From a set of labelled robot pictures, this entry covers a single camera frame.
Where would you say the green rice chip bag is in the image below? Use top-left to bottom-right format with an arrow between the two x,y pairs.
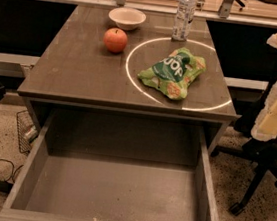
137,47 -> 207,101

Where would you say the open grey top drawer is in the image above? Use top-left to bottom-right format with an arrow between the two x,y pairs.
0,109 -> 219,221

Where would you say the black office chair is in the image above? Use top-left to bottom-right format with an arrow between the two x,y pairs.
204,0 -> 277,221

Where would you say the clear plastic water bottle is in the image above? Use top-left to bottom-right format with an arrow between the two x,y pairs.
172,0 -> 197,41

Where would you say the white ceramic bowl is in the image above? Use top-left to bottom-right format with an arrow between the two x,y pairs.
109,7 -> 146,31

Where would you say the red apple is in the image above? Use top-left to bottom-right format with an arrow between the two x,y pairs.
103,28 -> 128,54

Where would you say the black wire basket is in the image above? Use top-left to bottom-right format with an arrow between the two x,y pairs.
16,110 -> 38,155

